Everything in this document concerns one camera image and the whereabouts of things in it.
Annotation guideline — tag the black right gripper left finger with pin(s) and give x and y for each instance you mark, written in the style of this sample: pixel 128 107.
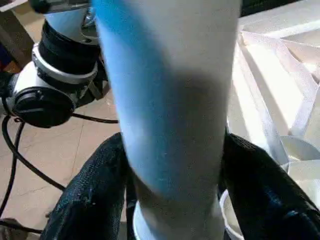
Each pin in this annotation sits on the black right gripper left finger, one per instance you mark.
pixel 90 200

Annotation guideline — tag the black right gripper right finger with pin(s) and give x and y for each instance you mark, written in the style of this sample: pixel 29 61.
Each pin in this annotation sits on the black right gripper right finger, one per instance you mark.
pixel 270 200

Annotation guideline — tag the white plastic table leg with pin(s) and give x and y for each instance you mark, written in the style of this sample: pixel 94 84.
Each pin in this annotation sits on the white plastic table leg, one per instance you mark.
pixel 170 100

